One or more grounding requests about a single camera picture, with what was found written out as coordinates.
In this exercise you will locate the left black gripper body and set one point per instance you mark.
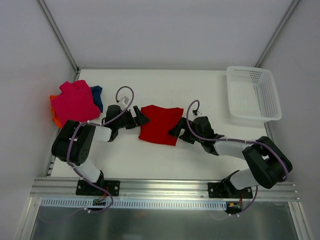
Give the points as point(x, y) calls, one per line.
point(133, 120)

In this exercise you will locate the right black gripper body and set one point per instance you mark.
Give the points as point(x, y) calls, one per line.
point(185, 131)

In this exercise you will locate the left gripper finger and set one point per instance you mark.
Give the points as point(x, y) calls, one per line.
point(138, 113)
point(142, 120)

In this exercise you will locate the red t shirt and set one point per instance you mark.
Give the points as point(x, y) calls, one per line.
point(161, 121)

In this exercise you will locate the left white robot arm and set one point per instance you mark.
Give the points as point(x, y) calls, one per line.
point(74, 141)

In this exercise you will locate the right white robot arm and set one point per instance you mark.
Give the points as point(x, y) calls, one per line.
point(267, 165)

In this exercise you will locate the blue folded t shirt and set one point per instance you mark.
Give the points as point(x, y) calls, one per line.
point(96, 92)

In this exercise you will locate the pink folded t shirt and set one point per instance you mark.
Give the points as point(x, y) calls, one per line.
point(75, 102)

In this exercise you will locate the white plastic basket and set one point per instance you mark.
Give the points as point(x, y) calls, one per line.
point(252, 95)

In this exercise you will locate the orange folded t shirt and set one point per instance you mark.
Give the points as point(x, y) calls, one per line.
point(55, 117)

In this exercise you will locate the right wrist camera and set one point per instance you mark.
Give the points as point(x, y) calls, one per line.
point(196, 113)

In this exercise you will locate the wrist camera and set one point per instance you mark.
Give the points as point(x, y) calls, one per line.
point(196, 113)
point(123, 102)

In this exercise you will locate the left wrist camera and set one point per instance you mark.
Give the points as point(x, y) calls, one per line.
point(123, 102)

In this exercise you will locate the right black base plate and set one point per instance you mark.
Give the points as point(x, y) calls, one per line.
point(219, 190)

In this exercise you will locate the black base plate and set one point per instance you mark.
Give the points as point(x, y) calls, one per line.
point(219, 190)
point(85, 189)

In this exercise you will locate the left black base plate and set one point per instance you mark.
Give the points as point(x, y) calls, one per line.
point(85, 189)

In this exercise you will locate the aluminium mounting rail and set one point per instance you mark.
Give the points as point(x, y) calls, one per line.
point(162, 190)

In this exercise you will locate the white slotted cable duct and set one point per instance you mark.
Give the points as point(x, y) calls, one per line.
point(134, 204)

